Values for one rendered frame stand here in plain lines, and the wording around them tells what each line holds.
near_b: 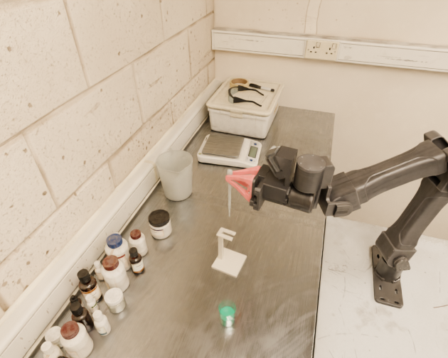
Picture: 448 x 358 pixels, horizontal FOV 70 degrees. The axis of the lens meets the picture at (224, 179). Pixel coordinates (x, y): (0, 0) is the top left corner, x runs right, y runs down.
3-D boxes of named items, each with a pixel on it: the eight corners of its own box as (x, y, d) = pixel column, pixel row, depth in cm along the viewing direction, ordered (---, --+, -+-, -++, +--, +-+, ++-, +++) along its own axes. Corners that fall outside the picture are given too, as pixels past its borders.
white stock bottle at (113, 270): (132, 276, 92) (125, 252, 85) (125, 295, 87) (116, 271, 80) (112, 274, 92) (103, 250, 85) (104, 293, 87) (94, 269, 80)
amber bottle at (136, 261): (129, 268, 94) (124, 249, 88) (140, 262, 95) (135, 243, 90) (136, 276, 91) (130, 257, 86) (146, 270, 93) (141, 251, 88)
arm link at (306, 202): (284, 186, 66) (318, 196, 63) (292, 171, 70) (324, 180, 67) (281, 210, 70) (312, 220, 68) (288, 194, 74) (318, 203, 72)
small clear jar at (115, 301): (119, 316, 82) (115, 305, 79) (104, 310, 83) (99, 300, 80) (129, 300, 86) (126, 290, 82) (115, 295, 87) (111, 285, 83)
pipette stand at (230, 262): (247, 257, 97) (248, 229, 89) (236, 278, 91) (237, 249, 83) (222, 248, 99) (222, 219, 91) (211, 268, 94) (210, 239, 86)
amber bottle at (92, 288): (82, 295, 87) (70, 271, 80) (99, 286, 89) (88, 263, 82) (88, 307, 84) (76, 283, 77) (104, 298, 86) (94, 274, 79)
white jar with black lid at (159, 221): (161, 221, 108) (158, 206, 104) (176, 229, 106) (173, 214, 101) (146, 234, 104) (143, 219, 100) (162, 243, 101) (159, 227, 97)
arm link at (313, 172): (304, 177, 59) (367, 172, 60) (291, 150, 65) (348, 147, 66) (296, 221, 66) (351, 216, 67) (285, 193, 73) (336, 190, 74)
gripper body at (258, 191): (252, 187, 67) (286, 197, 64) (267, 161, 74) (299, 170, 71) (250, 209, 71) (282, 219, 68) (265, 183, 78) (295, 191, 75)
